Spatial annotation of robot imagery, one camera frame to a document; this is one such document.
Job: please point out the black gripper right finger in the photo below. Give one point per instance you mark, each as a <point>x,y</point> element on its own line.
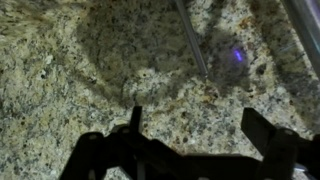
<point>280,150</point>

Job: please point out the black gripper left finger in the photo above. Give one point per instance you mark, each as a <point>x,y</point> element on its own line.
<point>100,153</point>

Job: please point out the thin steel tap lever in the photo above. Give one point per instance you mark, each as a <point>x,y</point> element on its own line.
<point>192,38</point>

